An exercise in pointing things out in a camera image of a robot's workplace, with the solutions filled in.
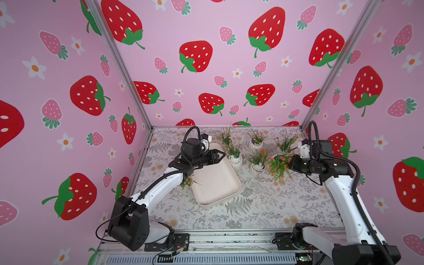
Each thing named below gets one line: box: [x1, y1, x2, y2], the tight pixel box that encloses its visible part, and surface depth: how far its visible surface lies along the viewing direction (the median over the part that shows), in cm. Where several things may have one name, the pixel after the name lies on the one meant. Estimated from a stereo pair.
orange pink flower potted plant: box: [245, 149, 272, 177], surface depth 93 cm
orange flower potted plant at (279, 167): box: [263, 155, 293, 183], surface depth 71 cm
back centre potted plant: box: [249, 130, 268, 152], surface depth 101 cm
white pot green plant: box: [228, 144, 243, 173], surface depth 97 cm
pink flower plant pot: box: [179, 176, 204, 191], surface depth 82 cm
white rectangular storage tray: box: [192, 142, 242, 206], surface depth 93 cm
